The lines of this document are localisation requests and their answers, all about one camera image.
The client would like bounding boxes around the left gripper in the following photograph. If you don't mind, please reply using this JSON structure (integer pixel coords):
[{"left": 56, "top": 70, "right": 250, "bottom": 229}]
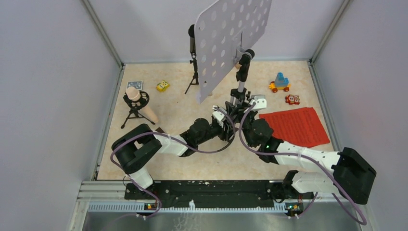
[{"left": 197, "top": 120, "right": 239, "bottom": 146}]

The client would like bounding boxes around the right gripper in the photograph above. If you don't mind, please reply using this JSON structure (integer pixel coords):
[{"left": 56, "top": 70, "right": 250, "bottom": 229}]
[{"left": 227, "top": 100, "right": 259, "bottom": 147}]

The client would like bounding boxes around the small black tripod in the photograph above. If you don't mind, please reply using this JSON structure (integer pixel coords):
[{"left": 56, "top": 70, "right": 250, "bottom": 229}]
[{"left": 184, "top": 51, "right": 199, "bottom": 94}]

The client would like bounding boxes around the red sheet music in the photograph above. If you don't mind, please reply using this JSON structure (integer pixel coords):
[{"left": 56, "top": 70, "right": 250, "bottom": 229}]
[{"left": 259, "top": 107, "right": 330, "bottom": 148}]

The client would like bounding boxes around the silver music stand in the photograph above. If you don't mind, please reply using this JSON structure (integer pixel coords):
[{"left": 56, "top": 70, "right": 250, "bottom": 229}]
[{"left": 194, "top": 0, "right": 272, "bottom": 103}]

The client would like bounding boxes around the toy microphone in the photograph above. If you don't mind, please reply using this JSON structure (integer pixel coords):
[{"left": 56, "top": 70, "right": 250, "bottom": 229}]
[{"left": 120, "top": 86, "right": 159, "bottom": 129}]

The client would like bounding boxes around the black microphone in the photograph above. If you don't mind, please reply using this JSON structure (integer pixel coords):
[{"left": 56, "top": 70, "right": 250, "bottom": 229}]
[{"left": 188, "top": 24, "right": 196, "bottom": 54}]

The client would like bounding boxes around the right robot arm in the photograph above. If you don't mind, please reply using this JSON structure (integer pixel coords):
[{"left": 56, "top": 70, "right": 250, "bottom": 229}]
[{"left": 238, "top": 100, "right": 377, "bottom": 205}]

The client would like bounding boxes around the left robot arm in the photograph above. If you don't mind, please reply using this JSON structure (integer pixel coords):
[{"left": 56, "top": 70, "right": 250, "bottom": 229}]
[{"left": 111, "top": 108, "right": 236, "bottom": 199}]

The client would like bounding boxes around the yellow toy car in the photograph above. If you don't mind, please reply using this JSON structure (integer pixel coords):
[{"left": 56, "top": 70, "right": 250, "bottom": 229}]
[{"left": 268, "top": 72, "right": 291, "bottom": 93}]

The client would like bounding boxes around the red owl toy block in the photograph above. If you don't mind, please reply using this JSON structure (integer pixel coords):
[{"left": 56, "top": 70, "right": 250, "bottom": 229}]
[{"left": 285, "top": 94, "right": 300, "bottom": 105}]

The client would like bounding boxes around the dark brown block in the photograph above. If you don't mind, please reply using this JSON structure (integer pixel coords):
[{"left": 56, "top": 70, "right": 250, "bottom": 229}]
[{"left": 156, "top": 127, "right": 165, "bottom": 133}]

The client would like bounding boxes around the yellow toy block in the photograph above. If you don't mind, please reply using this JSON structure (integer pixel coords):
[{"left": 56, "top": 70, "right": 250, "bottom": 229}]
[{"left": 156, "top": 80, "right": 170, "bottom": 92}]

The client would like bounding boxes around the blue playing card box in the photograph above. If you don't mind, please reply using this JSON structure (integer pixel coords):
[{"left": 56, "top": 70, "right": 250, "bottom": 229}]
[{"left": 127, "top": 81, "right": 143, "bottom": 90}]

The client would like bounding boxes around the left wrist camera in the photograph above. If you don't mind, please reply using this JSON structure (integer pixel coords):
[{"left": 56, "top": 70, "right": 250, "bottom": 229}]
[{"left": 212, "top": 105, "right": 227, "bottom": 128}]

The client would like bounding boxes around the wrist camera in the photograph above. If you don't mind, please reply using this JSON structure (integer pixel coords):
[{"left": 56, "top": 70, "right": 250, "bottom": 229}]
[
  {"left": 249, "top": 94, "right": 267, "bottom": 111},
  {"left": 212, "top": 105, "right": 227, "bottom": 128}
]

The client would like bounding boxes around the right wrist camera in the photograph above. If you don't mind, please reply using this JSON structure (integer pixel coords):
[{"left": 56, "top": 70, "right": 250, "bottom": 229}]
[{"left": 249, "top": 94, "right": 267, "bottom": 111}]

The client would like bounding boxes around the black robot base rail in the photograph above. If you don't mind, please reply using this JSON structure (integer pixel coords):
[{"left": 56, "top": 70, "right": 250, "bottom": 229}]
[{"left": 124, "top": 180, "right": 315, "bottom": 209}]

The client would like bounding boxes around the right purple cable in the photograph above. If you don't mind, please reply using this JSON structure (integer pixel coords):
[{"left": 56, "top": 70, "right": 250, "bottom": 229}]
[{"left": 238, "top": 103, "right": 368, "bottom": 226}]

